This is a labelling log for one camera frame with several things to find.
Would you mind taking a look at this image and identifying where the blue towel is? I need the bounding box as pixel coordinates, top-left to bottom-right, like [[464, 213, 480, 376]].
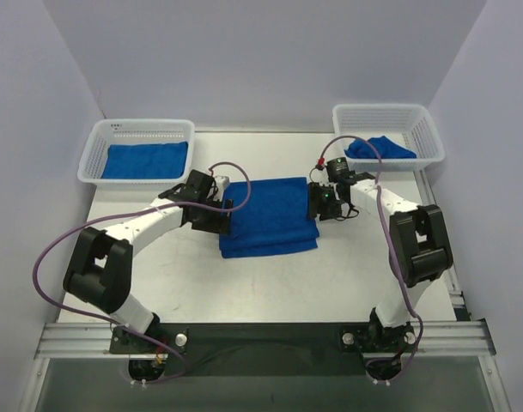
[[219, 177, 319, 259], [101, 142, 188, 179]]

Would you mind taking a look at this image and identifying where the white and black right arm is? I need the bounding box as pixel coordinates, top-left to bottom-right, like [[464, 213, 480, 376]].
[[307, 157, 453, 330]]

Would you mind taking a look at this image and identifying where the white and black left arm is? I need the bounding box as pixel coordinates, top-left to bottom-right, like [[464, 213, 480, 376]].
[[63, 170, 234, 338]]

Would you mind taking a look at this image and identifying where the white basket with towels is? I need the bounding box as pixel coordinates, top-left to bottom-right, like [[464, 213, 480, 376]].
[[332, 103, 445, 172]]

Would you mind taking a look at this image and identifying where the crumpled blue towels pile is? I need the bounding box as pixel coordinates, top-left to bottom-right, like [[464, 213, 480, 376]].
[[344, 136, 417, 160]]

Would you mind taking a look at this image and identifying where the empty white plastic basket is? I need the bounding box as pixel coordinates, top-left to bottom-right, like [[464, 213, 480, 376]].
[[77, 118, 195, 190]]

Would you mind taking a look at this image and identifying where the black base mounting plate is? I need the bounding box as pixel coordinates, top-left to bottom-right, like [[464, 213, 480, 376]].
[[109, 320, 416, 381]]

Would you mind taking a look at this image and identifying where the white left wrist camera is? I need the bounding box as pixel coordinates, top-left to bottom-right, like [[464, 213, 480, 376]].
[[211, 175, 229, 201]]

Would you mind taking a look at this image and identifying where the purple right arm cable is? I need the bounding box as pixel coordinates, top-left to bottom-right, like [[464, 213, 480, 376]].
[[313, 135, 423, 383]]

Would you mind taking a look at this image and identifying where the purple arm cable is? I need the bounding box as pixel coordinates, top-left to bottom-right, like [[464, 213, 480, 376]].
[[313, 135, 423, 383], [31, 161, 251, 384]]

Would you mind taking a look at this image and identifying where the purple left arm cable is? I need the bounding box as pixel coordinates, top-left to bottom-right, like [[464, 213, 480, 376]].
[[31, 161, 251, 384]]

